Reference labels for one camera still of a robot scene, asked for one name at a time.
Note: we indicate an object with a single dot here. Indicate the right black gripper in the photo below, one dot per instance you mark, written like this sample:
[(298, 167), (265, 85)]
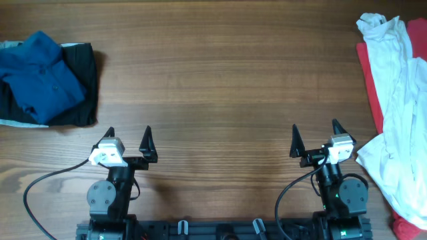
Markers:
[(315, 156)]

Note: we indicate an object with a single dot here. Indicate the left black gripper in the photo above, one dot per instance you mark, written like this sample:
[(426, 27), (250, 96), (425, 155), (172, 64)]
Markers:
[(132, 160)]

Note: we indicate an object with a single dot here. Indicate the white t-shirt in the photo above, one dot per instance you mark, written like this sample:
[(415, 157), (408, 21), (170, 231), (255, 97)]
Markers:
[(396, 158)]

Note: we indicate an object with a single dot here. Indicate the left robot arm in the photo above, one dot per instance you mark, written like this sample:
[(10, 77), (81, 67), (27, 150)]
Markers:
[(109, 199)]

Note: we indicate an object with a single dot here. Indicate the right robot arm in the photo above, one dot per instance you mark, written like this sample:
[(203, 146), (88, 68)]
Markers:
[(344, 196)]

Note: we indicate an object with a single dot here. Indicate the black folded garment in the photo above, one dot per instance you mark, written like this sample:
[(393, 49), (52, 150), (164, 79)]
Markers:
[(80, 59)]

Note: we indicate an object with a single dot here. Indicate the blue folded shirt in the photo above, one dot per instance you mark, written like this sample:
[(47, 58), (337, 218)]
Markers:
[(42, 84)]

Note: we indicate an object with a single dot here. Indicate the red t-shirt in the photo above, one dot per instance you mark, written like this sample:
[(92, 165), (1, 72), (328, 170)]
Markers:
[(417, 33)]

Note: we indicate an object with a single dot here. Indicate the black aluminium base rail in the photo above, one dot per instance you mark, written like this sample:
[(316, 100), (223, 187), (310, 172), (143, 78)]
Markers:
[(255, 229)]

